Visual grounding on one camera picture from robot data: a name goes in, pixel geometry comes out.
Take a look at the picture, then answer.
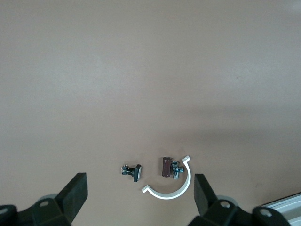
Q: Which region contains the white curved plastic clamp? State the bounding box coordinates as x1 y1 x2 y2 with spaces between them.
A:
142 155 192 200

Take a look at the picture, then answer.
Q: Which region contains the aluminium table edge profile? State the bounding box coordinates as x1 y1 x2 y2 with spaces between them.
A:
262 192 301 223

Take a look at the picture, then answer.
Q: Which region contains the brown cylindrical component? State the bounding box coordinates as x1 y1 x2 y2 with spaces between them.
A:
160 156 173 178

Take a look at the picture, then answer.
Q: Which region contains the small chrome metal fitting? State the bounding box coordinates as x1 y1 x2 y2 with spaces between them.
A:
171 161 185 180

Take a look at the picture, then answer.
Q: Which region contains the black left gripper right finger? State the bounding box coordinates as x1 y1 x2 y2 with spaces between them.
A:
188 173 253 226

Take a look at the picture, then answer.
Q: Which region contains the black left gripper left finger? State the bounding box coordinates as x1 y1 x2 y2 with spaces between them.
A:
32 172 89 226

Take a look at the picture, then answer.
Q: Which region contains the small black switch component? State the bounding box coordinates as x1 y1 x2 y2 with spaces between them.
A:
121 164 143 183

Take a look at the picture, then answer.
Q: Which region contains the brown table cover mat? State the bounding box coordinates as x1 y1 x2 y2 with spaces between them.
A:
0 0 301 226

